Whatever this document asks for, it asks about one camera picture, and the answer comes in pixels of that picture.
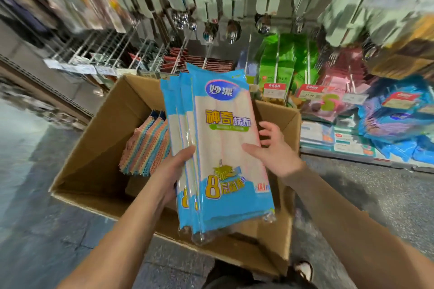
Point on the person's left hand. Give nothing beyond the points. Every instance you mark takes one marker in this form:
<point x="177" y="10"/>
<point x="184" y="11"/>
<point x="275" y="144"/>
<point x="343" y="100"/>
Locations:
<point x="171" y="177"/>

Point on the person's right hand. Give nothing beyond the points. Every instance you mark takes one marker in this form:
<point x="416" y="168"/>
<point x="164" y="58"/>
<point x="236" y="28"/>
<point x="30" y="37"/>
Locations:
<point x="278" y="153"/>

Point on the colourful sponge packets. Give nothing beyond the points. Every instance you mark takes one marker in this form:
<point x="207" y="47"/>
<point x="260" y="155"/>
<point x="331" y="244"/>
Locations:
<point x="146" y="143"/>

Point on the white cloth packets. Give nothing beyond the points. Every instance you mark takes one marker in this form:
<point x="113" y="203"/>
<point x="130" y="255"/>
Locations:
<point x="227" y="150"/>

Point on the brown cardboard box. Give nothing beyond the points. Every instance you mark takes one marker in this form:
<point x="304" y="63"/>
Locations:
<point x="102" y="143"/>

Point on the person's right forearm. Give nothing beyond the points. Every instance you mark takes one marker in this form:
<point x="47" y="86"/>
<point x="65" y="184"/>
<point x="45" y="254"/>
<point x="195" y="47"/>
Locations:
<point x="366" y="231"/>

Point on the person's black shoe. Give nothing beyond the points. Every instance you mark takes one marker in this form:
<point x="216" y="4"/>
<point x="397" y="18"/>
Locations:
<point x="304" y="270"/>

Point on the person's grey trousers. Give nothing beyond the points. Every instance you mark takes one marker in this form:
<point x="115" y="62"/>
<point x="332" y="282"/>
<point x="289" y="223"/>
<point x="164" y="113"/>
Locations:
<point x="251" y="277"/>

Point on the hanging green packets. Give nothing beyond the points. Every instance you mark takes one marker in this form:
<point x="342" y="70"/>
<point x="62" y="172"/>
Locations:
<point x="285" y="58"/>

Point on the pink goods pile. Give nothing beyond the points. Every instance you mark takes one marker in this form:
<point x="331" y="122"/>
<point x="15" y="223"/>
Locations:
<point x="339" y="75"/>

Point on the dark red chopstick bundle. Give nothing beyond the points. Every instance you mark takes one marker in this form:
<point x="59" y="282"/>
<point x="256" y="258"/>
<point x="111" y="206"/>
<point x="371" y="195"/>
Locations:
<point x="203" y="62"/>

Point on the teal cloth packets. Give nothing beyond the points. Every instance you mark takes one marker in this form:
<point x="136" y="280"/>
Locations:
<point x="397" y="116"/>

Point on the row of white price tags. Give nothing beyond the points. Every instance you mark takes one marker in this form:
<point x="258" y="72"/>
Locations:
<point x="74" y="67"/>

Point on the grey chopstick display rack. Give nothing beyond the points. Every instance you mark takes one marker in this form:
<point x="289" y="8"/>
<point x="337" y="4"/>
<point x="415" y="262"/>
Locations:
<point x="41" y="75"/>

